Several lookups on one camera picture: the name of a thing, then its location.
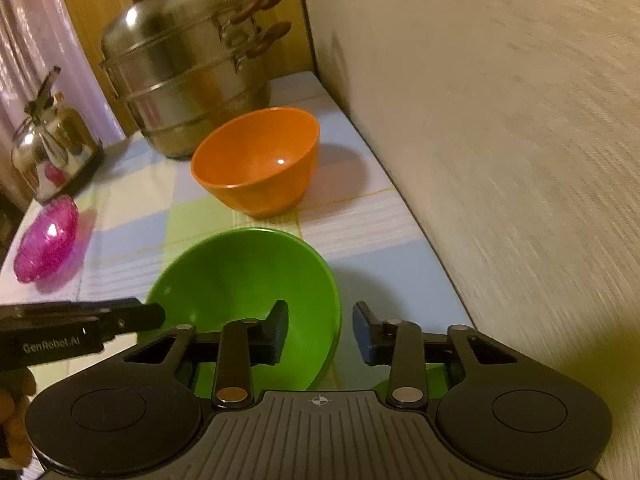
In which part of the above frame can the steel kettle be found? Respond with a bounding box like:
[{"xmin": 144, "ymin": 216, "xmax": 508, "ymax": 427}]
[{"xmin": 11, "ymin": 66, "xmax": 106, "ymax": 200}]

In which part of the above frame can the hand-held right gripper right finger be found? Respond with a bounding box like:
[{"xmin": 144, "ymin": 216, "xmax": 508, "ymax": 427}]
[{"xmin": 352, "ymin": 301, "xmax": 517, "ymax": 409}]

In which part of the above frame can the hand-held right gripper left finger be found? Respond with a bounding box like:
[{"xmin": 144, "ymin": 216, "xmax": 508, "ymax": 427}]
[{"xmin": 122, "ymin": 300, "xmax": 290, "ymax": 410}]

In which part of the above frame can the checked tablecloth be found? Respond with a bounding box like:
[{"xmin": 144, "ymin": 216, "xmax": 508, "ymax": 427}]
[{"xmin": 0, "ymin": 71, "xmax": 476, "ymax": 396}]

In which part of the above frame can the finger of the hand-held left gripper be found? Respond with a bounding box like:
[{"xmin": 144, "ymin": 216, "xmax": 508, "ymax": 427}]
[
  {"xmin": 0, "ymin": 298, "xmax": 145, "ymax": 322},
  {"xmin": 99, "ymin": 303, "xmax": 167, "ymax": 335}
]

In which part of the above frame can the orange plastic bowl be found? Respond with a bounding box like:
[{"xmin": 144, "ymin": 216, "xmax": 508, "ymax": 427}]
[{"xmin": 191, "ymin": 107, "xmax": 321, "ymax": 218}]

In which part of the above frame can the person's left hand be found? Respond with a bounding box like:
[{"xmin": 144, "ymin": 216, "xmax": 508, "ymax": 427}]
[{"xmin": 0, "ymin": 365, "xmax": 37, "ymax": 466}]

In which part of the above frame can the green plastic bowl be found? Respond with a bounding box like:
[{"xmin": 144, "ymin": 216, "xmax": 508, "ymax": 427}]
[
  {"xmin": 136, "ymin": 227, "xmax": 343, "ymax": 392},
  {"xmin": 375, "ymin": 362, "xmax": 451, "ymax": 393}
]

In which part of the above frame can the pink glass plate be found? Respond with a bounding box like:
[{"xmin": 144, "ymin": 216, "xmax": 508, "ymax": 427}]
[{"xmin": 13, "ymin": 195, "xmax": 81, "ymax": 283}]

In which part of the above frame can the steel steamer pot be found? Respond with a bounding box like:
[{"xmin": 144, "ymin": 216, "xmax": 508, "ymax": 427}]
[{"xmin": 98, "ymin": 0, "xmax": 293, "ymax": 160}]

